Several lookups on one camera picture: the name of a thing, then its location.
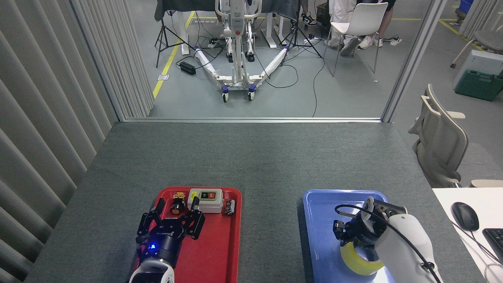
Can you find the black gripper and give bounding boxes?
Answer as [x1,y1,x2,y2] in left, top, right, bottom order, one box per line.
[333,216,387,250]
[136,197,206,265]

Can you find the yellow tape roll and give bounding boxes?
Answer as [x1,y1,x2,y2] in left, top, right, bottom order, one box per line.
[340,241,386,276]

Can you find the black push button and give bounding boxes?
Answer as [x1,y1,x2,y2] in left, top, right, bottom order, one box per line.
[170,192,186,215]

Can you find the blue plastic tray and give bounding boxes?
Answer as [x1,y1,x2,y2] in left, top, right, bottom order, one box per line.
[303,189,421,283]

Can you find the red plastic tray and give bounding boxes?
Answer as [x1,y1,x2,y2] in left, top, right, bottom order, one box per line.
[134,187,242,283]

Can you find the white desk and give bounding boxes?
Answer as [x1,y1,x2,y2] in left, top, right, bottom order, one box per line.
[432,188,503,283]

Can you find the black computer mouse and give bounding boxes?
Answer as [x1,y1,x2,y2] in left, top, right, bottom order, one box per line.
[451,202,480,232]

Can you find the beige office chair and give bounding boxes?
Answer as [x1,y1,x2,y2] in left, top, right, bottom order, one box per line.
[408,84,469,188]

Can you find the black keyboard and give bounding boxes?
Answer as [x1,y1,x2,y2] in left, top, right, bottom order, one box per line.
[482,228,503,264]

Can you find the grey vertical blinds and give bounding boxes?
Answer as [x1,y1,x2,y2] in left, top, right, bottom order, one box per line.
[0,0,154,283]

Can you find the white wheeled stand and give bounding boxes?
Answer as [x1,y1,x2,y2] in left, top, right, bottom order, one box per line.
[194,0,289,103]

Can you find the black tripod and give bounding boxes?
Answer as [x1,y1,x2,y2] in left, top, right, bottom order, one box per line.
[155,0,195,68]
[280,0,323,65]

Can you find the green plastic case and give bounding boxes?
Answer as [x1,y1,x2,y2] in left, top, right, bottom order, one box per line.
[455,70,503,102]

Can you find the person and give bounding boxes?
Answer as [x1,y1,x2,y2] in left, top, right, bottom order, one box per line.
[290,0,318,33]
[356,0,396,50]
[328,0,359,56]

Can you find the white plastic chair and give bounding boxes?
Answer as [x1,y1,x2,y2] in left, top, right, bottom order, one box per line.
[323,3,389,77]

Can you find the grey box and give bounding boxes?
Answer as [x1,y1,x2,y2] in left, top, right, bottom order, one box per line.
[453,50,503,91]

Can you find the grey seat chair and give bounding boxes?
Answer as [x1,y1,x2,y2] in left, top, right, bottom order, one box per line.
[450,12,503,68]

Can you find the blue bin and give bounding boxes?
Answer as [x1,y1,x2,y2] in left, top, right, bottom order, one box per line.
[456,0,474,20]

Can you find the white switch box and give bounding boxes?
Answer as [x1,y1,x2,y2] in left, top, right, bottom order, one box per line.
[187,189,223,213]

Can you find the black mouse cable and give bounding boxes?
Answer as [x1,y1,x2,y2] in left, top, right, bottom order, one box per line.
[452,222,503,268]

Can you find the black floor cable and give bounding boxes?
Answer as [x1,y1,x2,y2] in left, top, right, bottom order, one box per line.
[251,47,327,118]

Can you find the silver post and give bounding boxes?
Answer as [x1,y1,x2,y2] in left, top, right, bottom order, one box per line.
[381,0,448,122]

